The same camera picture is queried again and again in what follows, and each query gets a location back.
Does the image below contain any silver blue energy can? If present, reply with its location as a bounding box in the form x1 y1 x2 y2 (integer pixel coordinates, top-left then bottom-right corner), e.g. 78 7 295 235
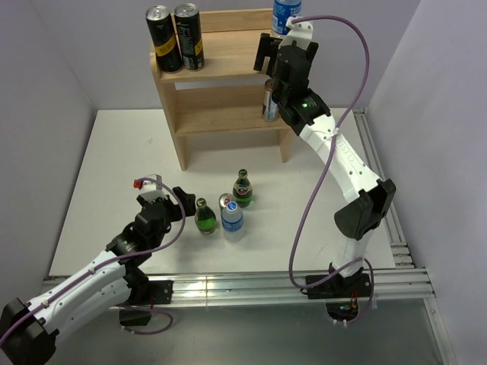
262 78 279 122

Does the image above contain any clear water bottle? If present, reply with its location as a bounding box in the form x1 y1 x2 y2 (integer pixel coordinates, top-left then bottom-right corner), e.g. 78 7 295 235
272 0 301 36
221 202 244 243

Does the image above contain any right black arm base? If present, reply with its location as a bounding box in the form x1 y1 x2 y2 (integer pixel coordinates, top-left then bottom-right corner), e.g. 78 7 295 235
300 269 375 321

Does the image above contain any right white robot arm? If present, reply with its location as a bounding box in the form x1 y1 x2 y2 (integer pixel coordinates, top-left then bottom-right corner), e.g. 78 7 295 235
253 33 396 297

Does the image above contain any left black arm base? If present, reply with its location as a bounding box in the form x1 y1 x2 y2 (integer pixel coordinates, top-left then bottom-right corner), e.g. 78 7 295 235
118 268 173 335

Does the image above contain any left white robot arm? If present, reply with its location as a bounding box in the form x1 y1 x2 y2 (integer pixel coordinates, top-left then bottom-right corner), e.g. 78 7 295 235
1 178 196 364

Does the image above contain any wooden three-tier shelf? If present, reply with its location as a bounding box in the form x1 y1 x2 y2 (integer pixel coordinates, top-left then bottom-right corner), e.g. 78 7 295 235
149 8 294 170

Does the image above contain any left green glass bottle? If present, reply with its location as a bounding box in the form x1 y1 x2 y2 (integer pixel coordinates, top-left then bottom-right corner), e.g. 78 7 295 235
195 198 217 235

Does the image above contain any green glass bottle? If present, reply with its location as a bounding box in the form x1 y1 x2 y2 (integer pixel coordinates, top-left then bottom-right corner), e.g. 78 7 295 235
195 198 217 235
232 169 253 208

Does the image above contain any rear silver red-tab can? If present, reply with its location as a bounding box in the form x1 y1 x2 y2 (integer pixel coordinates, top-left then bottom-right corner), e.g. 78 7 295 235
218 192 235 213

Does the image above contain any right green glass bottle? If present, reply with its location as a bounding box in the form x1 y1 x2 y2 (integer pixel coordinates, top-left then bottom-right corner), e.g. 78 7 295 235
232 169 253 208

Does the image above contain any right black yellow can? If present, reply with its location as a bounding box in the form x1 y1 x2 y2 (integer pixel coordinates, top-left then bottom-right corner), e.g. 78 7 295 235
174 3 205 71

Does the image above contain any black yellow can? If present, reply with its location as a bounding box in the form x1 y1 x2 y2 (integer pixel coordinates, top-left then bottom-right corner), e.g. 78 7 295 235
174 3 205 71
145 5 183 73

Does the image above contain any left black yellow can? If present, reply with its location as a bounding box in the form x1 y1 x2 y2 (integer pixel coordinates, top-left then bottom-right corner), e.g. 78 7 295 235
145 5 183 73

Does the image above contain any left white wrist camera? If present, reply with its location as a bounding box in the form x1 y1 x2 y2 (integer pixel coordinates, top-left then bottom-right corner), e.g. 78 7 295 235
133 174 165 206

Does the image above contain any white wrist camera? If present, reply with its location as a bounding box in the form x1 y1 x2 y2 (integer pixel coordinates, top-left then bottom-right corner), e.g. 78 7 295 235
133 174 165 206
279 17 314 50

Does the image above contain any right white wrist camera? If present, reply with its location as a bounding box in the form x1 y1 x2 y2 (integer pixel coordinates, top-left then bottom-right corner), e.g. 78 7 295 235
279 17 314 50

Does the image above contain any aluminium right rail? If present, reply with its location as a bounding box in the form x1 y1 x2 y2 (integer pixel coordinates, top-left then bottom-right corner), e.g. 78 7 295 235
353 108 416 269

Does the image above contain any aluminium rail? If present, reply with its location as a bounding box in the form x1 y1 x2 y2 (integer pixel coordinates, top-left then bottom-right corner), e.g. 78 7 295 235
353 108 416 269
148 268 435 308

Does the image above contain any aluminium front rail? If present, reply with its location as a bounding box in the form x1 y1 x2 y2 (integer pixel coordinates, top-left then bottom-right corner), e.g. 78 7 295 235
148 268 435 308

